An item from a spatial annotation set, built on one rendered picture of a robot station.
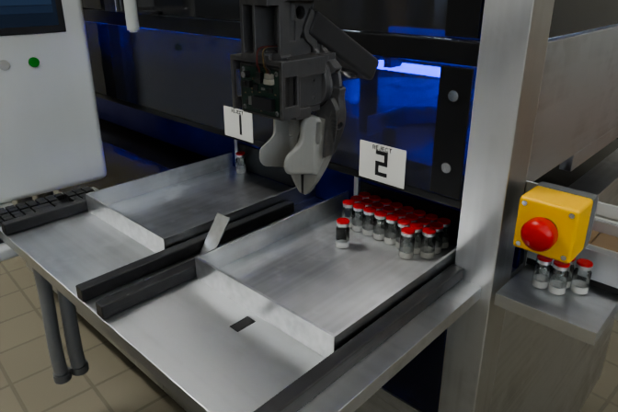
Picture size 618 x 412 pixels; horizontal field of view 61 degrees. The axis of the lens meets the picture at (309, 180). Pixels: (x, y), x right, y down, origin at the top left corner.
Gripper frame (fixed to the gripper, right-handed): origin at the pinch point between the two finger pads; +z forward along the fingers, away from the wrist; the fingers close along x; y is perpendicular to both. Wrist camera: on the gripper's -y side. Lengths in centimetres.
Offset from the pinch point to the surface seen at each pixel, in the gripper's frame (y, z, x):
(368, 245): -22.6, 19.7, -8.1
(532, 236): -20.3, 8.3, 17.6
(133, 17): -18, -13, -65
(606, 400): -125, 108, 16
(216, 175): -26, 20, -52
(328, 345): 2.1, 17.9, 5.0
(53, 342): -1, 75, -99
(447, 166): -23.6, 3.7, 3.8
